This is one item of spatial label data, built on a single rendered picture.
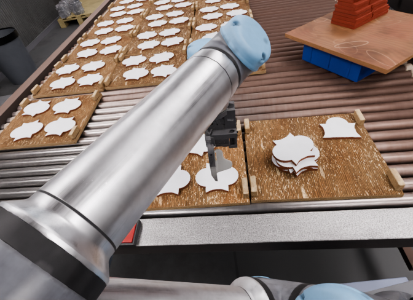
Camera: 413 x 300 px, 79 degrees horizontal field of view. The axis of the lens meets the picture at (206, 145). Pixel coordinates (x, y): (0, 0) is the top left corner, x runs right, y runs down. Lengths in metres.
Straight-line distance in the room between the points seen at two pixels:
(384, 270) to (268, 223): 1.15
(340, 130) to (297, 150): 0.20
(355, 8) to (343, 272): 1.34
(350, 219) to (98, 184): 0.70
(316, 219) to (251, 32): 0.55
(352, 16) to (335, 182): 0.84
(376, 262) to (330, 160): 1.03
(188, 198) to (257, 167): 0.24
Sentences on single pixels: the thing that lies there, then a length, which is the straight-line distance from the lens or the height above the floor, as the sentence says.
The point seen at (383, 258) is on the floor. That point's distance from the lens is 1.84.
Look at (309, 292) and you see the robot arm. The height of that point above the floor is 1.18.
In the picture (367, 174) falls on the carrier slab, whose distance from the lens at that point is 0.88.
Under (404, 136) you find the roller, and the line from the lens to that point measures 1.07.
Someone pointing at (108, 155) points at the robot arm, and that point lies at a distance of 0.21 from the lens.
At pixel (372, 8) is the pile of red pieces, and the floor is 1.09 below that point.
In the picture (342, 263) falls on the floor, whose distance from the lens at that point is 1.75.
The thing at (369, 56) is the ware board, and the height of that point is 1.04.
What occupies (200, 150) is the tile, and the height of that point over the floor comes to 0.95.
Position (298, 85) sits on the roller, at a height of 0.91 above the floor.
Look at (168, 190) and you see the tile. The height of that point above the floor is 0.95.
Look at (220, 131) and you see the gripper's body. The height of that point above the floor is 1.16.
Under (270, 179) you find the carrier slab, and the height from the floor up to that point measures 0.94.
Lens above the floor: 1.58
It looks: 45 degrees down
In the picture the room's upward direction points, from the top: 12 degrees counter-clockwise
